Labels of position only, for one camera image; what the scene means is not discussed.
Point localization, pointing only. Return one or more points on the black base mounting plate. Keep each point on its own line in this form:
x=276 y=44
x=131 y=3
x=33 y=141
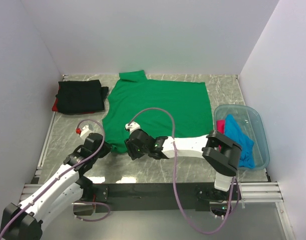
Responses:
x=153 y=196

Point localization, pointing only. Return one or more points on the clear blue plastic bin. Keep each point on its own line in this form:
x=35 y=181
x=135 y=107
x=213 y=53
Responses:
x=250 y=123

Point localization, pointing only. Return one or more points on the blue t shirt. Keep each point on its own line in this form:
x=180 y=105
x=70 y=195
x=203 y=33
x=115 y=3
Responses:
x=234 y=132

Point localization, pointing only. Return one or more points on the pink t shirt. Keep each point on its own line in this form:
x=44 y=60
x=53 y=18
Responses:
x=220 y=126

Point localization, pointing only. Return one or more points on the green t shirt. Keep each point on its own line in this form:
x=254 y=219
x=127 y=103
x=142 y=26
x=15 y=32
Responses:
x=186 y=103

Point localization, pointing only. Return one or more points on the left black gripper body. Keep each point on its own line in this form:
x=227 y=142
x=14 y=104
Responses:
x=104 y=150

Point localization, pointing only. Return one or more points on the folded black t shirt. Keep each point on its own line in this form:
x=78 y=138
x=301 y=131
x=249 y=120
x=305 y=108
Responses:
x=81 y=97

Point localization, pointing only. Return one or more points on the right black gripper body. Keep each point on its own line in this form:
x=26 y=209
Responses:
x=134 y=151

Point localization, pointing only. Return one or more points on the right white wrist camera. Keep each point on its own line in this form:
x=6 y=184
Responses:
x=130 y=127

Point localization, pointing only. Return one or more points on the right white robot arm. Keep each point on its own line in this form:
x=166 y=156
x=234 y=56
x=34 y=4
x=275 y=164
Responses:
x=221 y=152

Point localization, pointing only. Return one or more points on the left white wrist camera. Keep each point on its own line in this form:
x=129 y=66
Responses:
x=84 y=131

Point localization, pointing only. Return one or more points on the folded red t shirt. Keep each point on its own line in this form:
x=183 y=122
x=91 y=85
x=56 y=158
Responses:
x=55 y=106

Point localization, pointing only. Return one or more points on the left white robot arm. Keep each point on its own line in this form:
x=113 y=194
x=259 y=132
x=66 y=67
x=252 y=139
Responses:
x=28 y=219

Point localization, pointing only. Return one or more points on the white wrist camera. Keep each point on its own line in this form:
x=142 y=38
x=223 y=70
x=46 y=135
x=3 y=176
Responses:
x=84 y=131
x=130 y=127

